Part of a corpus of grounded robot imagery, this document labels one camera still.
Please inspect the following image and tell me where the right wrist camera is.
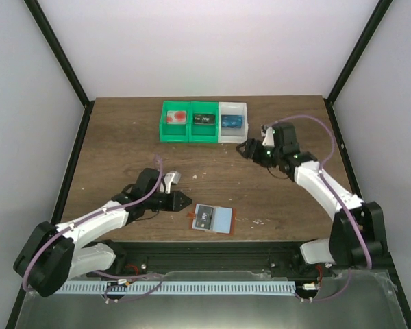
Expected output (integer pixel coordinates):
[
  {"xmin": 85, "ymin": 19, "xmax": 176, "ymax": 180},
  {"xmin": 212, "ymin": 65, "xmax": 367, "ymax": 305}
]
[{"xmin": 261, "ymin": 125, "xmax": 275, "ymax": 147}]

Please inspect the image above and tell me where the light blue slotted cable duct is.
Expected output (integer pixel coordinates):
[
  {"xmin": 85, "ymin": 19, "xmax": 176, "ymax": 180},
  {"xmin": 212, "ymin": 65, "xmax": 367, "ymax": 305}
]
[{"xmin": 56, "ymin": 281, "xmax": 296, "ymax": 297}]

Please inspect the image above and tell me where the white bin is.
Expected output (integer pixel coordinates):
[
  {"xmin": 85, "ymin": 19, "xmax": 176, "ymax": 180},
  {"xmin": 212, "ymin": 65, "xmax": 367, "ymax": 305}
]
[{"xmin": 218, "ymin": 102, "xmax": 249, "ymax": 144}]

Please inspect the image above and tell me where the green double bin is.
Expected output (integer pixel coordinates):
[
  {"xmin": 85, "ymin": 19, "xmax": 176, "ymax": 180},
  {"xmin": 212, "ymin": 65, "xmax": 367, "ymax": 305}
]
[{"xmin": 159, "ymin": 101, "xmax": 219, "ymax": 143}]

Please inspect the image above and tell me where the black vip credit card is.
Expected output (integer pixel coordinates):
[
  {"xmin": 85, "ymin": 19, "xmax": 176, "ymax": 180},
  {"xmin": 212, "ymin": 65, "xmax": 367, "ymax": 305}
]
[{"xmin": 192, "ymin": 204, "xmax": 214, "ymax": 230}]

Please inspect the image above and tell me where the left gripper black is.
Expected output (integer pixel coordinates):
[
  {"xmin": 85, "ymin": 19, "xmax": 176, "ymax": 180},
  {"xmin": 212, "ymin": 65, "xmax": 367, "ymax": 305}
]
[{"xmin": 145, "ymin": 191, "xmax": 192, "ymax": 212}]

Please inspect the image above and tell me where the red white card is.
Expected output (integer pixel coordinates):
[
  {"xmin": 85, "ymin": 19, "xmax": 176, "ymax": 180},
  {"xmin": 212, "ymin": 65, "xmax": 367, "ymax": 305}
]
[{"xmin": 165, "ymin": 110, "xmax": 187, "ymax": 125}]

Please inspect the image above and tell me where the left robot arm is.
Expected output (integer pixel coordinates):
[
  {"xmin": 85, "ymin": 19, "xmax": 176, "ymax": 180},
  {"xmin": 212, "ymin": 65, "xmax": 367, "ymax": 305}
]
[{"xmin": 13, "ymin": 168, "xmax": 192, "ymax": 297}]

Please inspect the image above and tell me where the black aluminium frame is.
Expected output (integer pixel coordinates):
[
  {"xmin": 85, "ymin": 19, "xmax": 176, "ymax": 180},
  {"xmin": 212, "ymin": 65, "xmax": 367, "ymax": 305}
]
[{"xmin": 5, "ymin": 0, "xmax": 411, "ymax": 329}]

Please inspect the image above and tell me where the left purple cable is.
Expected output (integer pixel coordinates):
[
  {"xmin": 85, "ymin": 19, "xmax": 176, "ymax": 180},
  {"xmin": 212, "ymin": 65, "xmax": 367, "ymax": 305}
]
[{"xmin": 22, "ymin": 153, "xmax": 164, "ymax": 304}]

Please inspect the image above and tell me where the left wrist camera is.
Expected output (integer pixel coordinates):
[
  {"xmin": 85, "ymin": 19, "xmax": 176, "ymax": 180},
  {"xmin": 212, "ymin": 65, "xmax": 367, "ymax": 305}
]
[{"xmin": 162, "ymin": 171, "xmax": 182, "ymax": 194}]

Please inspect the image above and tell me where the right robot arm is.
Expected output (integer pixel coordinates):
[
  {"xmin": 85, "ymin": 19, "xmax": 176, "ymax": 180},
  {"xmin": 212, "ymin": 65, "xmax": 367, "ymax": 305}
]
[{"xmin": 236, "ymin": 122, "xmax": 387, "ymax": 276}]

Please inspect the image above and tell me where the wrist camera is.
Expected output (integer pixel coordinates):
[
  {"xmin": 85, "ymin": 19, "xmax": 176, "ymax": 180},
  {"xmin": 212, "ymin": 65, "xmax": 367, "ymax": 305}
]
[
  {"xmin": 162, "ymin": 171, "xmax": 182, "ymax": 194},
  {"xmin": 261, "ymin": 125, "xmax": 275, "ymax": 147}
]

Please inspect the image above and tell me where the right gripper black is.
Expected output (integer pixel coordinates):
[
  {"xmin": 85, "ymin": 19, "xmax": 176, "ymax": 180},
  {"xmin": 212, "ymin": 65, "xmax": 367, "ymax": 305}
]
[{"xmin": 236, "ymin": 139, "xmax": 282, "ymax": 169}]

